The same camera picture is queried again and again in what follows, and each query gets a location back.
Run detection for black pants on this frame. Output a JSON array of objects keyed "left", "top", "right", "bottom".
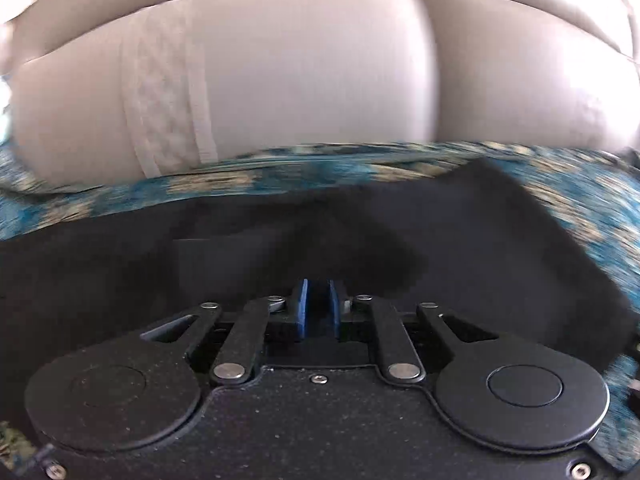
[{"left": 0, "top": 157, "right": 637, "bottom": 441}]

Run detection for teal paisley blanket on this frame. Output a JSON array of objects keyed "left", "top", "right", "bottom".
[{"left": 0, "top": 141, "right": 640, "bottom": 471}]

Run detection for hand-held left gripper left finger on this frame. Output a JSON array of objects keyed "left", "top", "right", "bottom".
[{"left": 141, "top": 279, "right": 310, "bottom": 387}]

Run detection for white pillow with lace band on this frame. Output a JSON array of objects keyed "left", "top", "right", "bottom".
[{"left": 0, "top": 0, "right": 640, "bottom": 193}]

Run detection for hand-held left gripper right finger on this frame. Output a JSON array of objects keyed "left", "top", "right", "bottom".
[{"left": 328, "top": 280, "right": 499, "bottom": 386}]

